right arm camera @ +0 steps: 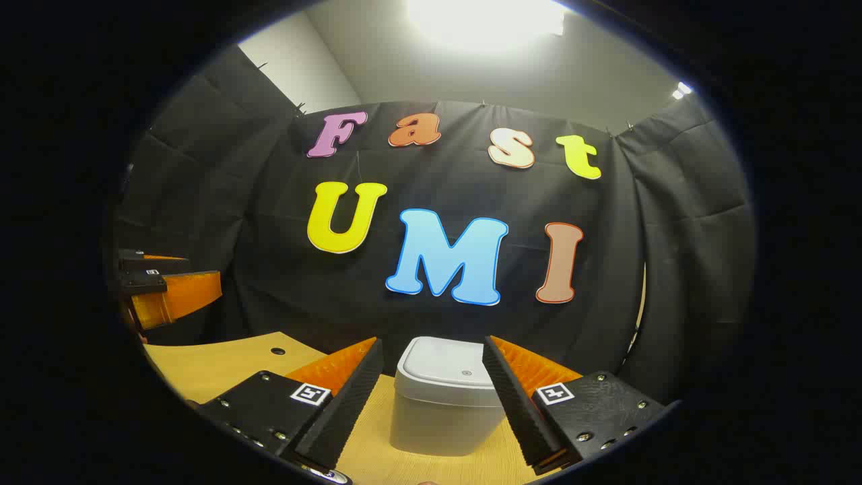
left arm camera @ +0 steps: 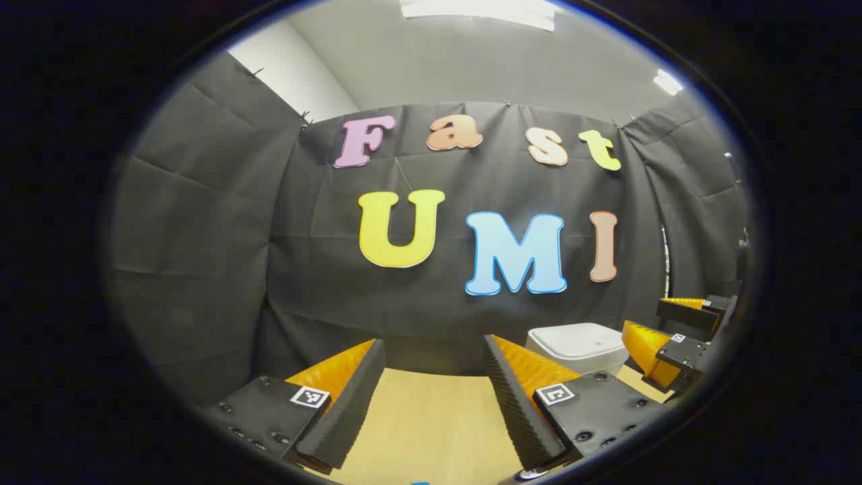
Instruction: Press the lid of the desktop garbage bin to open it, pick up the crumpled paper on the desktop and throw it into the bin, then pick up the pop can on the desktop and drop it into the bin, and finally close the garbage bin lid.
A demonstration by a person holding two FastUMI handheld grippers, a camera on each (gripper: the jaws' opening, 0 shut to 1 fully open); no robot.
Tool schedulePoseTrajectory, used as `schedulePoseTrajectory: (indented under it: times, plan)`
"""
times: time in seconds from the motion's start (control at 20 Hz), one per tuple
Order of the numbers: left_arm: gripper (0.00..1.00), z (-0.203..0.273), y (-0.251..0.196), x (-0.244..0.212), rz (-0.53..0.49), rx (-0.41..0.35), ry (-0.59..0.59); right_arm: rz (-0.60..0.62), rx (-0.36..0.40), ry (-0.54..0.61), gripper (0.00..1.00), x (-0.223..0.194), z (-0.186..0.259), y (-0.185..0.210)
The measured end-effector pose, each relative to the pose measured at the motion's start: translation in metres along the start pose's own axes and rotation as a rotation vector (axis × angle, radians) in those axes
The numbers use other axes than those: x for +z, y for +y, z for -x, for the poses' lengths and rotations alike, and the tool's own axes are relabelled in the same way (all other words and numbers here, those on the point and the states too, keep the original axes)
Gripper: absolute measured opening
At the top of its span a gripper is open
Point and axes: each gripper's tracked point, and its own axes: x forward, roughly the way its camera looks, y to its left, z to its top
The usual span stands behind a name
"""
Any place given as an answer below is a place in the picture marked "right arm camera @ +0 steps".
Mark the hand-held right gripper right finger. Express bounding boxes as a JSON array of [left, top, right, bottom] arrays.
[[482, 335, 675, 476]]

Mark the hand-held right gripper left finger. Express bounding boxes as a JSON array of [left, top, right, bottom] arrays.
[[194, 337, 385, 472]]

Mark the grey desktop garbage bin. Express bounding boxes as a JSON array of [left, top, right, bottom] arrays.
[[389, 335, 507, 457]]

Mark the wooden desktop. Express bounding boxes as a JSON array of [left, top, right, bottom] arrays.
[[143, 330, 560, 485]]

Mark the black backdrop cloth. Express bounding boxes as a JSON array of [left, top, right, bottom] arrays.
[[111, 44, 758, 405]]

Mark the large ceiling light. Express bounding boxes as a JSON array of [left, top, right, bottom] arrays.
[[404, 0, 566, 42]]

